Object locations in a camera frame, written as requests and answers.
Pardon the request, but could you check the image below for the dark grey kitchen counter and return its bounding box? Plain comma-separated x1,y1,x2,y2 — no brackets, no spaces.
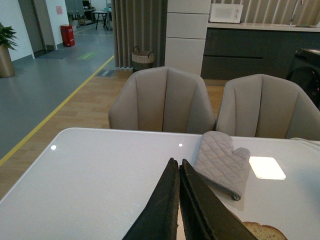
201,27,320,80

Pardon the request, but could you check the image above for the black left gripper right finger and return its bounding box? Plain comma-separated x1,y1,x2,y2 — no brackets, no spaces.
179,159,256,240

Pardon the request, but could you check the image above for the gold plant pot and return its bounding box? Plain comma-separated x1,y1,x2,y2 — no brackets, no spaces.
0,44,15,78

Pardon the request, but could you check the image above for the white microwave oven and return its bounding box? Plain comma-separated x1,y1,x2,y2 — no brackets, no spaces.
208,3,244,24

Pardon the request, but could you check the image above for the red box on floor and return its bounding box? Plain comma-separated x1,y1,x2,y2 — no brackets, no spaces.
60,24,75,47

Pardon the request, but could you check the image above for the white drawer cabinet column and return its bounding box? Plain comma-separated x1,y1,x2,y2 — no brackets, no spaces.
164,0,211,76

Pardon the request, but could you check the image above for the chrome kitchen faucet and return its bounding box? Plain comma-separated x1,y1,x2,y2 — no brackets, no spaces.
289,0,304,26

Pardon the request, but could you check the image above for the green potted plant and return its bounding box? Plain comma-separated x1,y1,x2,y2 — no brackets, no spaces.
0,23,18,51

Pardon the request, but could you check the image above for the beige chair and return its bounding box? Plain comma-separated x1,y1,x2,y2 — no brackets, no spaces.
215,74,320,141
108,66,216,134

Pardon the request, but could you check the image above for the woven basket with handles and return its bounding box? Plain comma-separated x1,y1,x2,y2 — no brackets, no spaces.
131,46,155,73

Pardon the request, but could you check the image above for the slice of brown bread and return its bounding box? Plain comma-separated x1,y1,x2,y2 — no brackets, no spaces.
242,221,288,240

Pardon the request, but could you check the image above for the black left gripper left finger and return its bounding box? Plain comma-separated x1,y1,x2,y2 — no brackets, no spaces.
123,158,180,240

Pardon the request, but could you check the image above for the black appliance at right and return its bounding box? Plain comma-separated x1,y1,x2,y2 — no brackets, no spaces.
286,48,320,109

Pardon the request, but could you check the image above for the grey quilted oven mitt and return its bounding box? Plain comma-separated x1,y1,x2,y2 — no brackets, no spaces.
193,131,251,201

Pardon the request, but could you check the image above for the distant black-legged table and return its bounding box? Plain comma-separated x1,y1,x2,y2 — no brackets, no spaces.
92,10,113,31

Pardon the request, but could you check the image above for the beige chair on left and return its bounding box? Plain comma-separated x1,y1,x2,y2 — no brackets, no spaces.
108,66,216,134

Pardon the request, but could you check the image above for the beige chair on right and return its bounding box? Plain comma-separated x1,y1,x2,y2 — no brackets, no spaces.
215,74,320,141

